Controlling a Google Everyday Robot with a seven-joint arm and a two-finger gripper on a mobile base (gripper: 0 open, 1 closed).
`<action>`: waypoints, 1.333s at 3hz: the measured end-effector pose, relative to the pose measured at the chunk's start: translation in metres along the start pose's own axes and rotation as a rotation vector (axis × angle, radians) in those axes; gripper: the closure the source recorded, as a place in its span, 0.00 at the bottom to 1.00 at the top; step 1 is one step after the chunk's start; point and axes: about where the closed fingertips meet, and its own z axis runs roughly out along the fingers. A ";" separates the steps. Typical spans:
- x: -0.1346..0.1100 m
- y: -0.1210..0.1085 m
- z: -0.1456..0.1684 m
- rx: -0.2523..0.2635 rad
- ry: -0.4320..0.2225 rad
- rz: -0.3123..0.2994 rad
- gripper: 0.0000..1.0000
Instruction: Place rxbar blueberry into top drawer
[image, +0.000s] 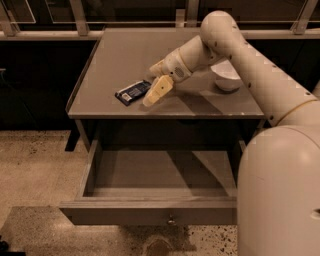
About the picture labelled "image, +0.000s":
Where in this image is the small metal drawer knob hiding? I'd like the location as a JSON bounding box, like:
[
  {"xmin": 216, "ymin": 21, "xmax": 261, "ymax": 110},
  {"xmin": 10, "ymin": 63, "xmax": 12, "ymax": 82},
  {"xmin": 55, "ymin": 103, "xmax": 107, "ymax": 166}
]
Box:
[{"xmin": 167, "ymin": 214, "xmax": 176, "ymax": 226}]

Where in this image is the open grey top drawer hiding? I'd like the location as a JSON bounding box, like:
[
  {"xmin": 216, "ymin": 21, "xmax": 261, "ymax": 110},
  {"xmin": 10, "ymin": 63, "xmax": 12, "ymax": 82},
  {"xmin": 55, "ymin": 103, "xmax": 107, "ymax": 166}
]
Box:
[{"xmin": 60, "ymin": 139, "xmax": 245, "ymax": 226}]

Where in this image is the white ceramic bowl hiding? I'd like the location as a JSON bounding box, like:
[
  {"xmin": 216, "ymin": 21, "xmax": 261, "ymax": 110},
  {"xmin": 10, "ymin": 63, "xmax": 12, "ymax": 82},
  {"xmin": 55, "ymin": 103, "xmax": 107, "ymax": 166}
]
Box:
[{"xmin": 211, "ymin": 60, "xmax": 242, "ymax": 92}]

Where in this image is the grey wooden cabinet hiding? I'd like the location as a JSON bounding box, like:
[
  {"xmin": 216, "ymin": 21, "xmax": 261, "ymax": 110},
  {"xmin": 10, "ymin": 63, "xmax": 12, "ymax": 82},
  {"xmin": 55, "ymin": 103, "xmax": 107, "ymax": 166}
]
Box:
[{"xmin": 67, "ymin": 28, "xmax": 264, "ymax": 150}]

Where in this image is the metal railing with glass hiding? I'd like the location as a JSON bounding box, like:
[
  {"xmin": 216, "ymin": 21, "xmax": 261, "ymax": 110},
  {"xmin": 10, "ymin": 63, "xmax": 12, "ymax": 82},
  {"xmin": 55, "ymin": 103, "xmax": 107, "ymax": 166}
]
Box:
[{"xmin": 0, "ymin": 0, "xmax": 320, "ymax": 40}]

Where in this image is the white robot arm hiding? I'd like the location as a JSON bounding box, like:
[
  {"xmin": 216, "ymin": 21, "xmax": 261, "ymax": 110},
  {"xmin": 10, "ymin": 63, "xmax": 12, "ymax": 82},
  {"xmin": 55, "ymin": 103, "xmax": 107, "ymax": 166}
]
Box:
[{"xmin": 143, "ymin": 11, "xmax": 320, "ymax": 256}]

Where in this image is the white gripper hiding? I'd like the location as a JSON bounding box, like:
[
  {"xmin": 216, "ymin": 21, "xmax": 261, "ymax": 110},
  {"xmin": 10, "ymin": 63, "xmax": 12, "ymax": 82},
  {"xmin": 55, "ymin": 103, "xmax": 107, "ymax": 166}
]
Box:
[{"xmin": 143, "ymin": 49, "xmax": 192, "ymax": 107}]

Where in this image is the blue rxbar blueberry wrapper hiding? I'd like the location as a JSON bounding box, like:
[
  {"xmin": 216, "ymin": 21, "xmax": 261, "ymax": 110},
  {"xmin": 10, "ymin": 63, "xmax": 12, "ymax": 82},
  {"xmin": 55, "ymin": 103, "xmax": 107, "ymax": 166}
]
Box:
[{"xmin": 115, "ymin": 80, "xmax": 151, "ymax": 106}]

